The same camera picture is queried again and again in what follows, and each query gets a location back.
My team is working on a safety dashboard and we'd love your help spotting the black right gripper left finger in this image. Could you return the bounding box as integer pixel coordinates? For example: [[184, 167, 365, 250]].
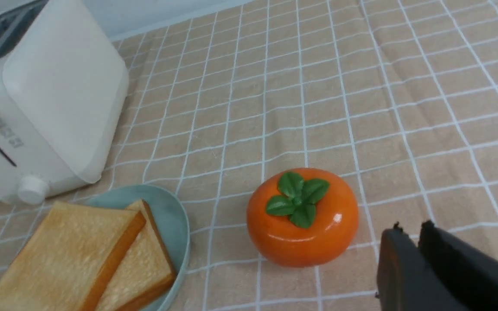
[[376, 222, 468, 311]]

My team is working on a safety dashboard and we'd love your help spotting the toast slice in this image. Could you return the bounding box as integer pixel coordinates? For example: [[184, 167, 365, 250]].
[[96, 199, 177, 311], [0, 201, 147, 311]]

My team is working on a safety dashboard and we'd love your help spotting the checkered beige tablecloth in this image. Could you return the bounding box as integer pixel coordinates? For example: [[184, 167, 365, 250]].
[[0, 0, 498, 311]]

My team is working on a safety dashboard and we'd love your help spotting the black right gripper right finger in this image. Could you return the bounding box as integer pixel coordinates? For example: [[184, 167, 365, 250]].
[[418, 220, 498, 311]]

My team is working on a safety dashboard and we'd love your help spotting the white two-slot toaster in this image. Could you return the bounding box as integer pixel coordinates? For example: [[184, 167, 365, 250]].
[[0, 0, 130, 205]]

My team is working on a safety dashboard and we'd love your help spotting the light blue plate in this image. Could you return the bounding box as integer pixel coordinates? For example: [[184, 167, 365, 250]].
[[86, 184, 190, 311]]

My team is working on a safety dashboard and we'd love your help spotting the orange persimmon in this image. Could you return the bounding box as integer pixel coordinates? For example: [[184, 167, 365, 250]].
[[246, 168, 359, 267]]

